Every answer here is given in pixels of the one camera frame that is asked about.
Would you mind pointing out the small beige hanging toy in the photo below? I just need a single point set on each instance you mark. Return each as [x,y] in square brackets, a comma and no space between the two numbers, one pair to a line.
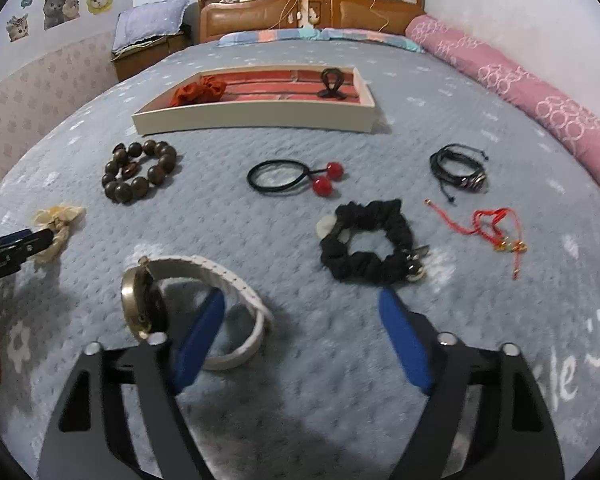
[313,16]

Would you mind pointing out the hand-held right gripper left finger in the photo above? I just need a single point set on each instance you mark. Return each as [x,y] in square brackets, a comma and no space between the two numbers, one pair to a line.
[200,340]

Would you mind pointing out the black scrunchie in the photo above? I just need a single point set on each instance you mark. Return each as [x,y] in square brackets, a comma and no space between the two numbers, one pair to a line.
[397,232]

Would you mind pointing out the plaid pillow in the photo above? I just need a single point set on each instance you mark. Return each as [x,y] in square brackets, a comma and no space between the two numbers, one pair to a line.
[265,37]
[375,39]

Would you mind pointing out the grey flower-print bedspread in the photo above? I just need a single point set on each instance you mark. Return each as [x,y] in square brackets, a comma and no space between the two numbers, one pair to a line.
[300,410]

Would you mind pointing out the purple dotted pillow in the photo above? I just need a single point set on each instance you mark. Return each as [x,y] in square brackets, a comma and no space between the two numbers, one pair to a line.
[150,22]

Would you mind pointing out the cream tray with red lining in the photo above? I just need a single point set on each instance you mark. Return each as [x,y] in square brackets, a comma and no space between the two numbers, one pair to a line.
[260,110]

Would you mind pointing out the orange scrunchie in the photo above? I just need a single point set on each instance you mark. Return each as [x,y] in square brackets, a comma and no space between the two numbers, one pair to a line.
[195,91]

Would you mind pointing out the wooden bed headboard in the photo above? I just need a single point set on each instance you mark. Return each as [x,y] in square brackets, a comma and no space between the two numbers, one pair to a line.
[250,17]

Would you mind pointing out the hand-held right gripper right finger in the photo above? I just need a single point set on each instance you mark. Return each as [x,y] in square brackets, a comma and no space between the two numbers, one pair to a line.
[405,340]

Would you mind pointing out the wooden nightstand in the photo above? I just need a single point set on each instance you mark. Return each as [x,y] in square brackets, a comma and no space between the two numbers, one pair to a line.
[140,60]

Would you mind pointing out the cat wall stickers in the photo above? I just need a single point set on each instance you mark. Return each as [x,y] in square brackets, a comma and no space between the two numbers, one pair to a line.
[55,10]

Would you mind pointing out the pink rolled quilt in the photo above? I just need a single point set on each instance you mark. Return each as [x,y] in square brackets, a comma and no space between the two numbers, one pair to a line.
[520,85]

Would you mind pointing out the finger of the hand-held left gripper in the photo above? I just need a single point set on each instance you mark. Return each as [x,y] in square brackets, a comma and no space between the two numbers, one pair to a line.
[10,238]
[30,246]

